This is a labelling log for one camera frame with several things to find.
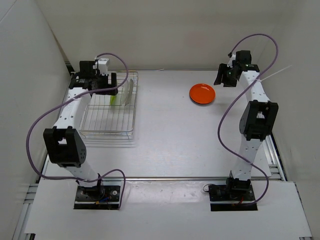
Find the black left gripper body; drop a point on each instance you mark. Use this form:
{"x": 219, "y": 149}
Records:
{"x": 102, "y": 81}

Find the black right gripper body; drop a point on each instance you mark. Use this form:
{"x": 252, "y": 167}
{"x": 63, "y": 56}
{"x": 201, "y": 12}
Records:
{"x": 228, "y": 78}

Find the green plate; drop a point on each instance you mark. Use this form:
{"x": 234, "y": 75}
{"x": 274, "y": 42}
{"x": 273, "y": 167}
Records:
{"x": 112, "y": 100}

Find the orange plate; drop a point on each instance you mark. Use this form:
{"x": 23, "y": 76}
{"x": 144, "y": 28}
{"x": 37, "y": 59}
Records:
{"x": 202, "y": 94}

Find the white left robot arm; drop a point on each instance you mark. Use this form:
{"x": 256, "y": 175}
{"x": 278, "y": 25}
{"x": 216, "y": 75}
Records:
{"x": 63, "y": 142}

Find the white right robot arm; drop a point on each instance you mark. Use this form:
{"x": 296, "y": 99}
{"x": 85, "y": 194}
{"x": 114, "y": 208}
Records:
{"x": 257, "y": 120}

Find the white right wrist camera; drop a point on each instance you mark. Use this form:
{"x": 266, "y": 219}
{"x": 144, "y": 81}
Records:
{"x": 232, "y": 60}

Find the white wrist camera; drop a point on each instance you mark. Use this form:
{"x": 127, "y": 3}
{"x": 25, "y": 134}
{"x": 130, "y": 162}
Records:
{"x": 101, "y": 66}
{"x": 232, "y": 60}

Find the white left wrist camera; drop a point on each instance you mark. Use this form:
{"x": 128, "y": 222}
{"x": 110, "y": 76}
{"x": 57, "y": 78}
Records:
{"x": 101, "y": 66}

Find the white cable tie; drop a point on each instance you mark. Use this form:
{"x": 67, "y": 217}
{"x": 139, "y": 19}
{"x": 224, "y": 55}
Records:
{"x": 275, "y": 73}

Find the metal wire dish rack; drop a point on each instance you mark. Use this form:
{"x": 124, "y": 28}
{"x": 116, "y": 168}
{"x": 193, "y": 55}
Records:
{"x": 102, "y": 121}

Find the aluminium rail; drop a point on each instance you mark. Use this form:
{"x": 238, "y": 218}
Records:
{"x": 201, "y": 178}

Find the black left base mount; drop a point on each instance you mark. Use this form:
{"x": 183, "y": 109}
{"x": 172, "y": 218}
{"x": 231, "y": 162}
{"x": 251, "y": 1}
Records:
{"x": 100, "y": 197}

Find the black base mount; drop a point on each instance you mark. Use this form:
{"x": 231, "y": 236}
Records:
{"x": 222, "y": 201}
{"x": 100, "y": 197}

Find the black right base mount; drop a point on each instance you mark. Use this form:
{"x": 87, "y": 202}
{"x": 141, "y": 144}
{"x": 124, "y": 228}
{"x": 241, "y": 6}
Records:
{"x": 222, "y": 201}

